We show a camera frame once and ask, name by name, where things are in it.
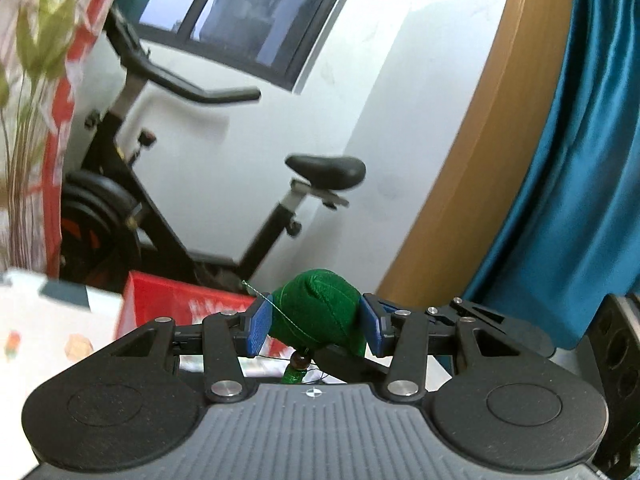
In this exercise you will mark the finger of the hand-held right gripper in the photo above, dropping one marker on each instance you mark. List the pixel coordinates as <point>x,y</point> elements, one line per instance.
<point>475,309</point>

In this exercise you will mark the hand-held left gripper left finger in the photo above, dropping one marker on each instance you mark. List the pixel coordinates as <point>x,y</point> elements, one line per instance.
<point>260,327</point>

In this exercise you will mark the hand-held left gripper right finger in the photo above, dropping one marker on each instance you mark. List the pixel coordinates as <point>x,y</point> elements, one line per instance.
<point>372,325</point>

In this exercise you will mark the green yarn ball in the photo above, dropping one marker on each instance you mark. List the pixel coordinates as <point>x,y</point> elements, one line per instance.
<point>315,305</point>

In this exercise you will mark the red cardboard box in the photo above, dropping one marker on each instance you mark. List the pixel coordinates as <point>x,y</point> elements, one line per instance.
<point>165,300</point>

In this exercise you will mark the teal curtain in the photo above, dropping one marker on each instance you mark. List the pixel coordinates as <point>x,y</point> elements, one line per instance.
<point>575,160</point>

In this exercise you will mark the black exercise bike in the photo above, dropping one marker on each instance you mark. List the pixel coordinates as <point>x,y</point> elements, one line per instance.
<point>125,180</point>

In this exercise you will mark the white patterned box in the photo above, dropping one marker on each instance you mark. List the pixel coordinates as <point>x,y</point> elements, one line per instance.
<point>40,320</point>

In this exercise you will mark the red and white patterned cloth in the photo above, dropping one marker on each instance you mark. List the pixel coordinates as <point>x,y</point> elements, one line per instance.
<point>60,110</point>

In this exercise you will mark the dark framed window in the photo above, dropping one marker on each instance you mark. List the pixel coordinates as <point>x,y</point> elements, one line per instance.
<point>260,10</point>

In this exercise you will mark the green leafy plant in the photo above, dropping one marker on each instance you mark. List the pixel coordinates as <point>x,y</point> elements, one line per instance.
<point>35,35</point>

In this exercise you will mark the wooden door frame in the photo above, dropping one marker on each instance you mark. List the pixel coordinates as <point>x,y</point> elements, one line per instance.
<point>475,160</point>

